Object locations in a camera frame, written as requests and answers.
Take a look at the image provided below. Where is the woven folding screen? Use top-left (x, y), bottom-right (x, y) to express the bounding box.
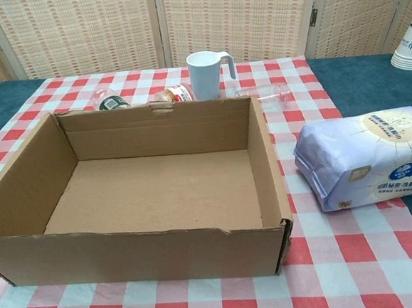
top-left (0, 0), bottom-right (412, 85)

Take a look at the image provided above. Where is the stack of white paper cups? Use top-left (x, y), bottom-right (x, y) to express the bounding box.
top-left (386, 16), bottom-right (412, 73)

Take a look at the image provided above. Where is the white plastic mug with handle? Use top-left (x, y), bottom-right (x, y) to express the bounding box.
top-left (185, 49), bottom-right (238, 102)

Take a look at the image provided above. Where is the clear bottle with red label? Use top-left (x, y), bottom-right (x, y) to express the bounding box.
top-left (153, 82), bottom-right (197, 105)

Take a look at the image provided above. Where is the red and white checkered tablecloth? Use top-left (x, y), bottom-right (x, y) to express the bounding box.
top-left (0, 46), bottom-right (412, 308)

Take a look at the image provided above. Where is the blue and white tissue package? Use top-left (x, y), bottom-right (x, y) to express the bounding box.
top-left (290, 105), bottom-right (412, 216)

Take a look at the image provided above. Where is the brown cardboard box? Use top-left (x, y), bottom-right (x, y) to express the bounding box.
top-left (0, 92), bottom-right (298, 298)

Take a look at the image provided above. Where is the clear bottle with green label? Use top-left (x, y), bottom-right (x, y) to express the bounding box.
top-left (88, 84), bottom-right (131, 112)

